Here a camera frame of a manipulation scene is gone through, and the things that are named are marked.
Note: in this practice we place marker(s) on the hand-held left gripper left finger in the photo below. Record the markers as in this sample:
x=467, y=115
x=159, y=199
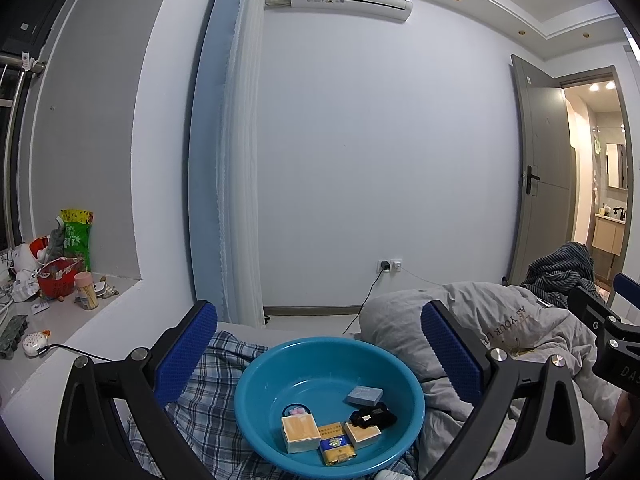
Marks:
x=187, y=355

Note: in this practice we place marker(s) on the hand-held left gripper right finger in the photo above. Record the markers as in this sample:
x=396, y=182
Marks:
x=452, y=355

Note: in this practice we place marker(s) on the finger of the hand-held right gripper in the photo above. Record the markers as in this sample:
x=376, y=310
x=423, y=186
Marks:
x=629, y=297
x=587, y=307

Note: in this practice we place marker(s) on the blue plastic basin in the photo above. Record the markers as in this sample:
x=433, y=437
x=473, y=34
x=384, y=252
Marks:
x=280, y=375

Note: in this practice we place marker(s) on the small blue-grey box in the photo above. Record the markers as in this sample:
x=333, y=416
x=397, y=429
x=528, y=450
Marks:
x=365, y=396

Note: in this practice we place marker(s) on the small tan cardboard box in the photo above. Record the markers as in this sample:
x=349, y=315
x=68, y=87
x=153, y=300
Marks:
x=362, y=435

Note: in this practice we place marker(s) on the pink hair clip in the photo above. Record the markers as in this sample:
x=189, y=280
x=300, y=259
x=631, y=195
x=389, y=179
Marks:
x=296, y=412

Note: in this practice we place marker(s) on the cream cardboard box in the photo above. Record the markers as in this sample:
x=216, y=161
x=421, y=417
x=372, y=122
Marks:
x=300, y=435

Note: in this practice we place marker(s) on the yellow cigarette box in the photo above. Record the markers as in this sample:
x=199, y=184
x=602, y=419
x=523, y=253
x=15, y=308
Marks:
x=337, y=445

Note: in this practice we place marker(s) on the person's right hand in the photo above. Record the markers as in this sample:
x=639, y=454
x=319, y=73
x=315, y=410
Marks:
x=625, y=425

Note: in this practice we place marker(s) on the dark striped cloth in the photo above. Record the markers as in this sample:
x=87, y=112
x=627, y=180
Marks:
x=560, y=275

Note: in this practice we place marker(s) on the plaid cloth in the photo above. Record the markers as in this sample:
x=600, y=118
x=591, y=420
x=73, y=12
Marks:
x=210, y=410

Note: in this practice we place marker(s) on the wooden vanity cabinet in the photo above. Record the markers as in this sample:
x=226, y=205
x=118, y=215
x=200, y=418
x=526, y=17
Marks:
x=608, y=235

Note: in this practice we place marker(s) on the grey quilt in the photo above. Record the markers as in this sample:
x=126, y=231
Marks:
x=395, y=320

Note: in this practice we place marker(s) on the small grey toy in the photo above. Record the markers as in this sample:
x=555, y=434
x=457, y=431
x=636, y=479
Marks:
x=105, y=290

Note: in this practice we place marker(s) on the black charger plug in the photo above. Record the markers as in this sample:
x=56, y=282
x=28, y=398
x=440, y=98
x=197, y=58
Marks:
x=384, y=267

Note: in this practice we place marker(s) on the pink-lidded toothpick jar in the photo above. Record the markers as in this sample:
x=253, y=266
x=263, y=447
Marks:
x=86, y=292

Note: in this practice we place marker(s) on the bathroom mirror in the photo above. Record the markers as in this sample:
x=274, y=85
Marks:
x=616, y=166

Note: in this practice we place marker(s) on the small white object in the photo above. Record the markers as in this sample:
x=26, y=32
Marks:
x=395, y=475

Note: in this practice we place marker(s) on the small white sachet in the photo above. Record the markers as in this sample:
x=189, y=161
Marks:
x=40, y=308

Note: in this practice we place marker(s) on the green snack bag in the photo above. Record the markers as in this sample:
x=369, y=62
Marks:
x=77, y=240

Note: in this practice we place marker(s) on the blue curtain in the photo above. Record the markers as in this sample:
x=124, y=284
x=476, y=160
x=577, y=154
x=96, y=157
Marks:
x=207, y=185

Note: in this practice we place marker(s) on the grey plush toy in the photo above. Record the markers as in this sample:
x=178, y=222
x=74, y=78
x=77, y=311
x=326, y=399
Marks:
x=57, y=242

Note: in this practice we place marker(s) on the dark green toy tank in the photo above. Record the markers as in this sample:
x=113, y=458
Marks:
x=12, y=337

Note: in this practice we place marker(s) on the crumpled white wrapper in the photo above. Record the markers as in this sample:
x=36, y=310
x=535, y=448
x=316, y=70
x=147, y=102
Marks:
x=25, y=287

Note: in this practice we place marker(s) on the grey door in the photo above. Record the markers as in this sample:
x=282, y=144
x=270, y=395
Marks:
x=542, y=135

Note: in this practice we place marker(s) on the white and red plush toy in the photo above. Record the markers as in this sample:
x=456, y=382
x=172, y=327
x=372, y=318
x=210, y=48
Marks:
x=27, y=257

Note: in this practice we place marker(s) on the white sheer curtain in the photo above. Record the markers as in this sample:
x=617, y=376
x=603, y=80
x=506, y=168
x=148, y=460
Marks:
x=242, y=160

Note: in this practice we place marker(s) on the metal window railing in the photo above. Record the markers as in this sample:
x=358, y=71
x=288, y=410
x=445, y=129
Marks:
x=12, y=160

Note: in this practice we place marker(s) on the white clip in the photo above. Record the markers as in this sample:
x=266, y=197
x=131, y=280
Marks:
x=29, y=61

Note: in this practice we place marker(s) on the white wall socket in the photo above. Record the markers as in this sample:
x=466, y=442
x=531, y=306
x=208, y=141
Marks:
x=396, y=265

